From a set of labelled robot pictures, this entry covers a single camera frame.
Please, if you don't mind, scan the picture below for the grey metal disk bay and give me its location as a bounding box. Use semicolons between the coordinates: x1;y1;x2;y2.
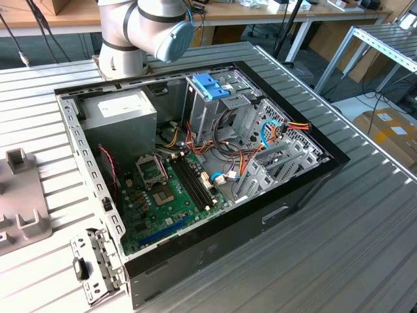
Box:
233;140;330;205

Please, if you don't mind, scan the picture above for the grey power supply unit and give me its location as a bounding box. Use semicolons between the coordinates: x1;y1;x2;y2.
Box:
78;88;159;167

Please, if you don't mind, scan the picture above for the red black fan wire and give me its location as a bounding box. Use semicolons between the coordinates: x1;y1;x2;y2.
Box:
97;145;120;200

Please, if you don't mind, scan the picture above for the metal socket cover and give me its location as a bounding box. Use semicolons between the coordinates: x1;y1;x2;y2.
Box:
135;155;169;190

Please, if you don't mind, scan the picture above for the black open PC case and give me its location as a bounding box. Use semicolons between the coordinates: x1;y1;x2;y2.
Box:
53;60;351;310

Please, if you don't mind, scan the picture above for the blue plastic drive latch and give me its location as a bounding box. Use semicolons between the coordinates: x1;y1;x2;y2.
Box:
192;73;238;102

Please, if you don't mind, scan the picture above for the black RAM slot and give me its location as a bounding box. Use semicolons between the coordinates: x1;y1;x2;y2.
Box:
180;152;216;206
171;155;209;212

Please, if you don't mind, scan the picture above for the grey metal drive cage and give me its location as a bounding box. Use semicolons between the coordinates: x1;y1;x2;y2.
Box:
182;70;261;147

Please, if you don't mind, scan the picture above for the labelled brown cardboard box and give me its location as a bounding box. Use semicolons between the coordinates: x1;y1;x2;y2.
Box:
353;107;417;169

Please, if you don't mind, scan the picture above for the metal expansion card retainer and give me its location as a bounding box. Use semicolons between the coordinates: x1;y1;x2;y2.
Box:
70;228;128;306

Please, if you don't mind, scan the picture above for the black tripod stand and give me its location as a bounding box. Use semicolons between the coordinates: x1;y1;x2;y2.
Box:
273;0;306;66

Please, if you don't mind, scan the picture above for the orange red wire bundle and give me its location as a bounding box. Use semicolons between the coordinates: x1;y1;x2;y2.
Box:
185;120;265;183

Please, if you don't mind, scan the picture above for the grey parts rack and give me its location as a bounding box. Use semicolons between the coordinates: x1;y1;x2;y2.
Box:
0;147;53;257

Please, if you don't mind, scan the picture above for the blue wire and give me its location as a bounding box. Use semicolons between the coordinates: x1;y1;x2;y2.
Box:
259;119;283;150
210;171;240;185

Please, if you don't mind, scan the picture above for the blue expansion slot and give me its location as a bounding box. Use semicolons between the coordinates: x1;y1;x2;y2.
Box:
138;213;192;248

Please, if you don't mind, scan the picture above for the green motherboard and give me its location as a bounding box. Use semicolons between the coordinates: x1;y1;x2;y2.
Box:
119;151;227;255

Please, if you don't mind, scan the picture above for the yellow black wire bundle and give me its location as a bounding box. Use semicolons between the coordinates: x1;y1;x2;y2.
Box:
156;125;183;151

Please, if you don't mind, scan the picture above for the black latch tab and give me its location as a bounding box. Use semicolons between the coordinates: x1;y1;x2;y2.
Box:
73;257;91;282

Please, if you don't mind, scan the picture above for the coloured power wire black plug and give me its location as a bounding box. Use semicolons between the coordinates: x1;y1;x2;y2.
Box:
273;119;312;141

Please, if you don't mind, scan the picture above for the black cable with plug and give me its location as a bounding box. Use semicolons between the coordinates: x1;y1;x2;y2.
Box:
0;12;32;68

